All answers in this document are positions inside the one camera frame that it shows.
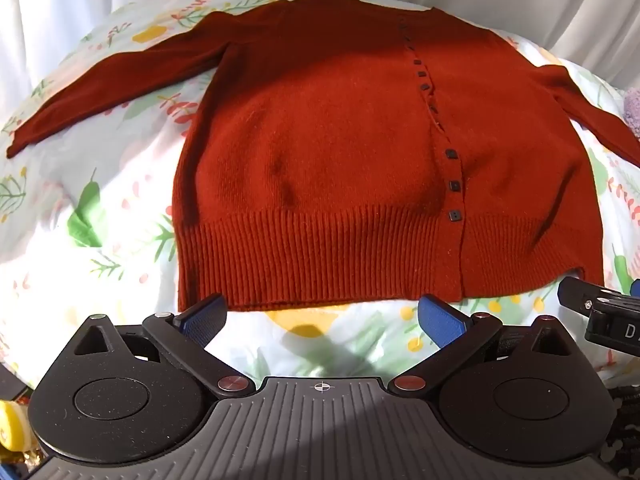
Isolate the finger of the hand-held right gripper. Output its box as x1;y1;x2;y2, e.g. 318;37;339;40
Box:
557;276;601;317

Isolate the white curtain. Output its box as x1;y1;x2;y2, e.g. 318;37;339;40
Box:
0;0;640;126

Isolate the purple fuzzy cloth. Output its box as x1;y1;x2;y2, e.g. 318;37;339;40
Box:
621;87;640;139

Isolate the dark patterned cloth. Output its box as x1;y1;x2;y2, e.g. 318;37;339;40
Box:
597;360;640;480

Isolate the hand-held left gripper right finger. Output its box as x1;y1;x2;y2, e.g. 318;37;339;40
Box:
390;294;576;399

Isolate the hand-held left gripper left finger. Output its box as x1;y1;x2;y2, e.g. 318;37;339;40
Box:
67;294;253;399

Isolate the floral printed bedsheet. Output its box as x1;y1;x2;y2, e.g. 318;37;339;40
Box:
0;0;640;401

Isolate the red knit cardigan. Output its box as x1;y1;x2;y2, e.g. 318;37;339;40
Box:
6;0;640;313

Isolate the yellow round object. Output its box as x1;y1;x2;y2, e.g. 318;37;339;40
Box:
0;400;34;453

